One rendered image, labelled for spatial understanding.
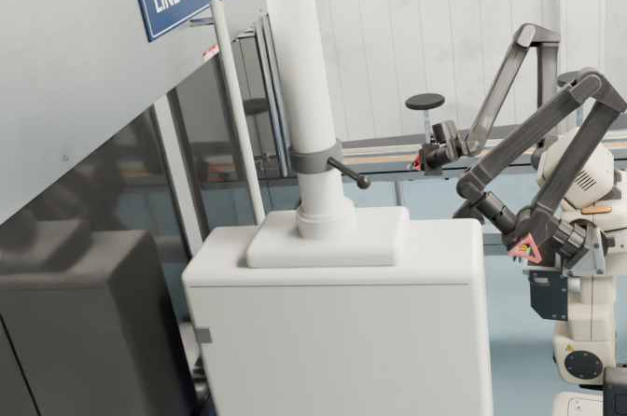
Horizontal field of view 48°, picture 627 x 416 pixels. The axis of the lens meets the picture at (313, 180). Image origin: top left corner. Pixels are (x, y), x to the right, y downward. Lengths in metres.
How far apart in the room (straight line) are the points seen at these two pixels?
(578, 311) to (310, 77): 1.31
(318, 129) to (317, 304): 0.29
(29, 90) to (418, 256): 0.62
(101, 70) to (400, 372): 0.68
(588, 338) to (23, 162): 1.65
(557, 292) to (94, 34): 1.43
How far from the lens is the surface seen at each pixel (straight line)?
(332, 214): 1.13
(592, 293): 2.14
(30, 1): 1.02
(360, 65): 5.51
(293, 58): 1.04
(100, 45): 1.14
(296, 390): 1.28
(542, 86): 2.24
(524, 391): 3.23
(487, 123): 2.18
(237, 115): 1.48
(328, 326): 1.18
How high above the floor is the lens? 2.12
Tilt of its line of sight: 23 degrees down
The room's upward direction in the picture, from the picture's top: 9 degrees counter-clockwise
